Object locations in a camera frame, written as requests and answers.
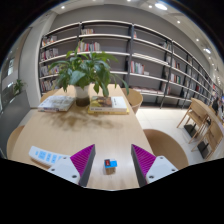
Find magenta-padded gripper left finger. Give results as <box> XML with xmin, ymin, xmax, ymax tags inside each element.
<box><xmin>47</xmin><ymin>143</ymin><xmax>97</xmax><ymax>188</ymax></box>

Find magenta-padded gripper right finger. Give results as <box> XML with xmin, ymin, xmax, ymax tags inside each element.
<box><xmin>130</xmin><ymin>143</ymin><xmax>179</xmax><ymax>188</ymax></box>

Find white and blue charger block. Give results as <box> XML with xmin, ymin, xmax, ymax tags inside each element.
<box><xmin>103</xmin><ymin>158</ymin><xmax>118</xmax><ymax>176</ymax></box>

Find white power strip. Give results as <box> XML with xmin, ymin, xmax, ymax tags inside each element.
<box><xmin>28</xmin><ymin>145</ymin><xmax>72</xmax><ymax>167</ymax></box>

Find open-framed wooden chair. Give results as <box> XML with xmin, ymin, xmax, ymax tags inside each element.
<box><xmin>176</xmin><ymin>99</ymin><xmax>208</xmax><ymax>143</ymax></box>
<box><xmin>196</xmin><ymin>119</ymin><xmax>224</xmax><ymax>160</ymax></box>

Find white book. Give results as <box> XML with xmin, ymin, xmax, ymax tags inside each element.
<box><xmin>37</xmin><ymin>95</ymin><xmax>76</xmax><ymax>113</ymax></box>

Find wooden side table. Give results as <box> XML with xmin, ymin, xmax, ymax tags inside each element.
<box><xmin>190</xmin><ymin>97</ymin><xmax>224</xmax><ymax>134</ymax></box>

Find yellow book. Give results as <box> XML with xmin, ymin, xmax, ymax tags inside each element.
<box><xmin>87</xmin><ymin>95</ymin><xmax>130</xmax><ymax>116</ymax></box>

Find person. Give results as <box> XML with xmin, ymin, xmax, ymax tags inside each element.
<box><xmin>211</xmin><ymin>96</ymin><xmax>224</xmax><ymax>116</ymax></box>

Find small green potted plant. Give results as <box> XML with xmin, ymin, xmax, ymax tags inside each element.
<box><xmin>12</xmin><ymin>79</ymin><xmax>27</xmax><ymax>96</ymax></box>

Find leafy plant in white pot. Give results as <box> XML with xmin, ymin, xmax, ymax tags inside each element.
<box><xmin>48</xmin><ymin>44</ymin><xmax>130</xmax><ymax>108</ymax></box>

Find grey bookshelf unit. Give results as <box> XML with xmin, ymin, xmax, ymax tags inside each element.
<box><xmin>38</xmin><ymin>19</ymin><xmax>221</xmax><ymax>109</ymax></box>

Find ceiling lights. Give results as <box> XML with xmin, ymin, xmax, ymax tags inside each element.
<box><xmin>59</xmin><ymin>0</ymin><xmax>214</xmax><ymax>54</ymax></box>

